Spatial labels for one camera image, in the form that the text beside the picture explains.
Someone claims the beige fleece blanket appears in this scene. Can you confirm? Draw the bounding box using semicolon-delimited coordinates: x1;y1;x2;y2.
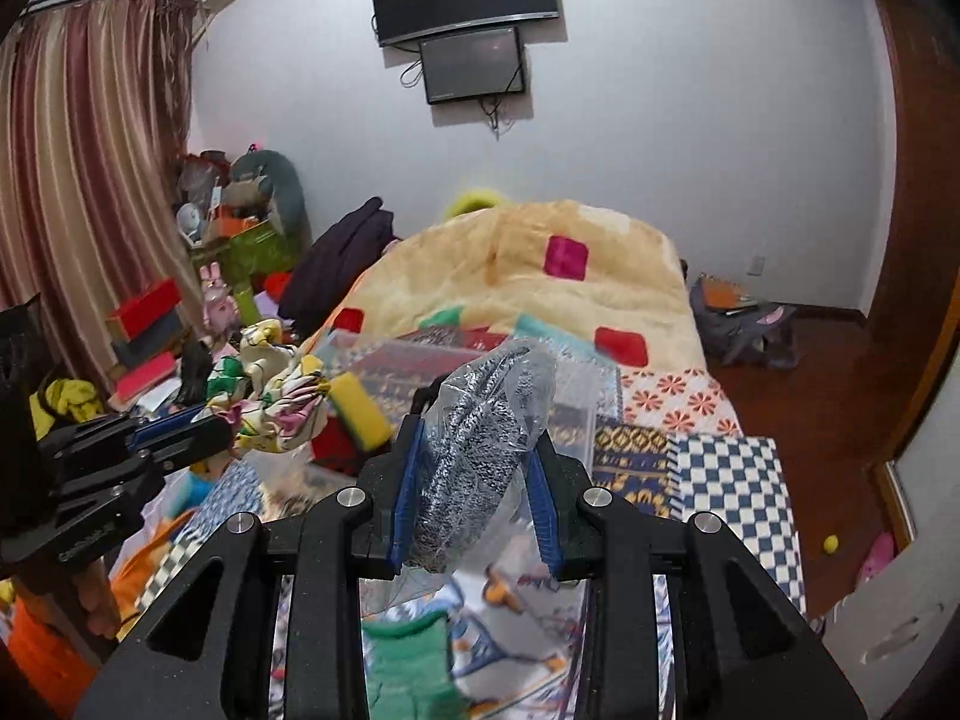
335;200;706;371

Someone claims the green storage box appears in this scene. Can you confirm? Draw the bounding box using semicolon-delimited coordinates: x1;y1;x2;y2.
189;221;301;286

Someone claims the red fabric pouch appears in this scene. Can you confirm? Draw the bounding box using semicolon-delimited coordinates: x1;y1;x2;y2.
311;416;364;478

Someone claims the dark purple clothing pile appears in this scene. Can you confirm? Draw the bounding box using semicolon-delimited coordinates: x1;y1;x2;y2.
278;197;395;338

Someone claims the clear plastic storage box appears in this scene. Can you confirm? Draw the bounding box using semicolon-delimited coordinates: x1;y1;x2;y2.
245;326;627;496

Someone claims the red and grey box stack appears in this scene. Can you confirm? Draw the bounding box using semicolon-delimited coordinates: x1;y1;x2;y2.
104;278;187;376

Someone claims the person's left hand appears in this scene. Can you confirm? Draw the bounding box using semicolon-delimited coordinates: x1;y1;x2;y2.
13;559;121;639

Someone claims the patchwork patterned bed sheet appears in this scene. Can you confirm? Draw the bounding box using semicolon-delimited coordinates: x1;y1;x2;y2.
133;335;807;718

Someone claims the green knit cloth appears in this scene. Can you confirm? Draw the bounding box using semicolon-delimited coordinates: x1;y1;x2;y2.
361;610;469;718

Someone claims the green grey plush toy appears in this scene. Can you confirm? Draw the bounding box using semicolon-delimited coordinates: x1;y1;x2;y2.
221;149;306;238

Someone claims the small dark wall monitor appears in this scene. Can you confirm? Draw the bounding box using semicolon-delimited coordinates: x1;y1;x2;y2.
418;28;526;106

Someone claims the striped brown curtain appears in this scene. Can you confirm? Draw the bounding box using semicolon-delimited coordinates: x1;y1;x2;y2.
2;0;200;385

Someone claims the pink slipper on floor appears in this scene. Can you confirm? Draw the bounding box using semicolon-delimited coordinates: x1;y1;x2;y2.
856;532;896;589

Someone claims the floral patterned cloth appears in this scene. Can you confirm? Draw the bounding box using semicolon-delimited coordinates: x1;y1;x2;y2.
205;319;331;457

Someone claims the yellow green plush behind blanket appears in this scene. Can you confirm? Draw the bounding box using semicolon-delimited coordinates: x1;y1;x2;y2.
443;187;511;221

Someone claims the yellow sponge block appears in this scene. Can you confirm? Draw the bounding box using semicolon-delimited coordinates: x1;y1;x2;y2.
327;372;392;454

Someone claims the white cabinet door with handle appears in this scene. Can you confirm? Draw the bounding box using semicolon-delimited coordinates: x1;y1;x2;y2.
823;376;958;718

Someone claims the grey backpack on floor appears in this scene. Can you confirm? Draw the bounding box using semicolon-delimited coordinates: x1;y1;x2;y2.
690;275;799;369

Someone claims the pink bunny plush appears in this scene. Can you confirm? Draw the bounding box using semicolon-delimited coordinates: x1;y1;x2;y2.
200;260;241;338

